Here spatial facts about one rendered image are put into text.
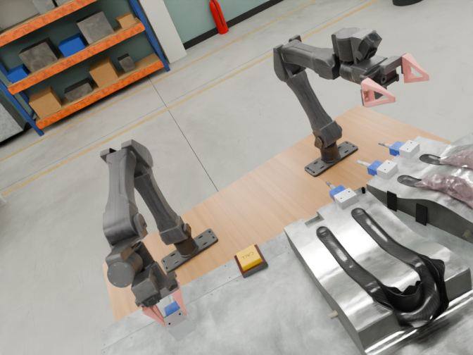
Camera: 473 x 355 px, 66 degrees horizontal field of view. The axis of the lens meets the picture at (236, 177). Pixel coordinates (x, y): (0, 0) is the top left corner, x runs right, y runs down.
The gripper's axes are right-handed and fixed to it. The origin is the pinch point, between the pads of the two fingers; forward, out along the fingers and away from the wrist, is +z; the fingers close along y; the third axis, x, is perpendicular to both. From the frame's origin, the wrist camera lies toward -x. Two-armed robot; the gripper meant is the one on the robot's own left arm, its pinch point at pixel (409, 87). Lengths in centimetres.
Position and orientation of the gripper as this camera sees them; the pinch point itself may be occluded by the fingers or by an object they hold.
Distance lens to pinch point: 90.0
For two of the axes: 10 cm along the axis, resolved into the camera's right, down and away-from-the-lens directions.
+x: 3.3, 7.3, 6.0
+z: 4.4, 4.4, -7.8
